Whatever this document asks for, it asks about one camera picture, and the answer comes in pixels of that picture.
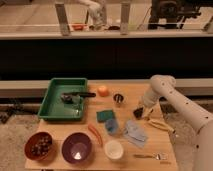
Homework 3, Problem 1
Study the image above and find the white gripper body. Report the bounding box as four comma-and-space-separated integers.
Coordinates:
141, 89, 160, 117

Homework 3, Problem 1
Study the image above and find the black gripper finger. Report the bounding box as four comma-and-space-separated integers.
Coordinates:
133, 107, 144, 119

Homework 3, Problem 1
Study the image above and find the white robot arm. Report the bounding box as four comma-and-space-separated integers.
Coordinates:
140, 75, 213, 171

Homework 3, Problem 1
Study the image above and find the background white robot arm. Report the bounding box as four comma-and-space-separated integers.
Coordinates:
77, 0, 107, 30

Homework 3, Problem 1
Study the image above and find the blue eraser block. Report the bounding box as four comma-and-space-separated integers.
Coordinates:
105, 119, 118, 135

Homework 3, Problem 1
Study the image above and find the blue grey cloth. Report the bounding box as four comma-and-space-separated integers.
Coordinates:
123, 120, 148, 148

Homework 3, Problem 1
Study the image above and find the small metal cup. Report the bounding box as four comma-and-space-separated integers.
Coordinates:
113, 93, 124, 104

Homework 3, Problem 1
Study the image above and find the yellow banana peel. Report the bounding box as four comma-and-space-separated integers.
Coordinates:
148, 119, 175, 133

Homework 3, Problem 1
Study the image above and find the green sponge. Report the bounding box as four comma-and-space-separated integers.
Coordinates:
97, 110, 115, 122

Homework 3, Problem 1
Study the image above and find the orange fruit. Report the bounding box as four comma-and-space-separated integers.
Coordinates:
97, 86, 109, 97

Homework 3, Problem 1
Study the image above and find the white cup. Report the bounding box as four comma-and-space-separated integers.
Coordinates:
104, 140, 124, 161

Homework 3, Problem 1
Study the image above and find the metal fork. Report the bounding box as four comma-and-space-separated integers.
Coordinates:
133, 154, 167, 160

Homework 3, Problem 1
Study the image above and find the purple bowl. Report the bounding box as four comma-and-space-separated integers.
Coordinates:
61, 132, 92, 164

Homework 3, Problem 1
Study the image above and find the green plastic tray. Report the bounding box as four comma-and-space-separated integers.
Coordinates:
38, 78, 87, 121

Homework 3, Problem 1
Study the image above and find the black machine in background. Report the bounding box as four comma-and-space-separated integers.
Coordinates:
148, 0, 213, 30

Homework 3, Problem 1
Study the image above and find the red object in background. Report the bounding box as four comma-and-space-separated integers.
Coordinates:
71, 23, 85, 31

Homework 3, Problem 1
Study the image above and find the brown bowl with nuts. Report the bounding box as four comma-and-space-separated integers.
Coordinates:
24, 132, 53, 161

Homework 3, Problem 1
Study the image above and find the black handled brush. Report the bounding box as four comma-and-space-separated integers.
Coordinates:
60, 92, 96, 104

